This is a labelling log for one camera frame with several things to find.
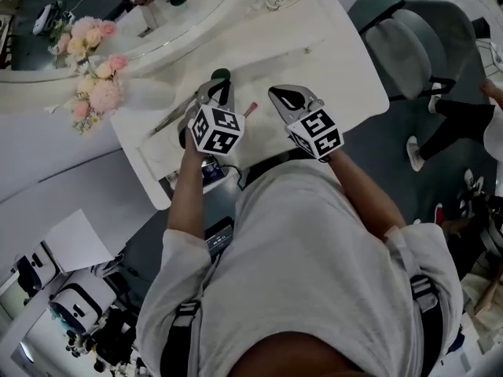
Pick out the small black-lined drawer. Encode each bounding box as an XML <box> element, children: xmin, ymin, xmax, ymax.
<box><xmin>167</xmin><ymin>153</ymin><xmax>233</xmax><ymax>194</ymax></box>

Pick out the white translucent vase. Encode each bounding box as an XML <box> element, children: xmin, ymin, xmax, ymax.
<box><xmin>121</xmin><ymin>77</ymin><xmax>176</xmax><ymax>112</ymax></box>

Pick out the black grey harness strap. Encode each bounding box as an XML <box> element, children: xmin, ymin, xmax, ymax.
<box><xmin>408</xmin><ymin>275</ymin><xmax>441</xmax><ymax>377</ymax></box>
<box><xmin>160</xmin><ymin>300</ymin><xmax>201</xmax><ymax>377</ymax></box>

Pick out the person's chin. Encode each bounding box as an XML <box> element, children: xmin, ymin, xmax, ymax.
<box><xmin>239</xmin><ymin>330</ymin><xmax>366</xmax><ymax>377</ymax></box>

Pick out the white ornate dressing table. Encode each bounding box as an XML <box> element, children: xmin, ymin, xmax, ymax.
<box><xmin>0</xmin><ymin>0</ymin><xmax>390</xmax><ymax>211</ymax></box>

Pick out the person's grey shirt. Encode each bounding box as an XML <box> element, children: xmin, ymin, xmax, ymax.
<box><xmin>135</xmin><ymin>161</ymin><xmax>464</xmax><ymax>377</ymax></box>

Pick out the pink flower bouquet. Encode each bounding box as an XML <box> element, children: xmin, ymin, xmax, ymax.
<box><xmin>64</xmin><ymin>53</ymin><xmax>129</xmax><ymax>135</ymax></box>

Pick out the black screen device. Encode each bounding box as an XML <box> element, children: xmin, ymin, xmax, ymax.
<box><xmin>204</xmin><ymin>216</ymin><xmax>236</xmax><ymax>257</ymax></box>

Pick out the person's left forearm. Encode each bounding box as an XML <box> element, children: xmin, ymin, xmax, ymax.
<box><xmin>167</xmin><ymin>139</ymin><xmax>205</xmax><ymax>247</ymax></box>

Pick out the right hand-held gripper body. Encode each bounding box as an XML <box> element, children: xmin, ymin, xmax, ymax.
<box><xmin>283</xmin><ymin>98</ymin><xmax>345</xmax><ymax>161</ymax></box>

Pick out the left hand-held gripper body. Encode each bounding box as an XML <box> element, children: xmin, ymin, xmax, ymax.
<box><xmin>178</xmin><ymin>102</ymin><xmax>247</xmax><ymax>157</ymax></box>

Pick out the person's right forearm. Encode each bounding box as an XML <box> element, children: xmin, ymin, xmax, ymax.
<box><xmin>328</xmin><ymin>149</ymin><xmax>408</xmax><ymax>243</ymax></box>

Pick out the white black machine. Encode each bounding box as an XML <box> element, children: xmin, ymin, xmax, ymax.
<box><xmin>49</xmin><ymin>271</ymin><xmax>117</xmax><ymax>329</ymax></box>

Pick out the grey chair with black frame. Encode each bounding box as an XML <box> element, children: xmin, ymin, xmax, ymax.
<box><xmin>359</xmin><ymin>0</ymin><xmax>479</xmax><ymax>101</ymax></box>

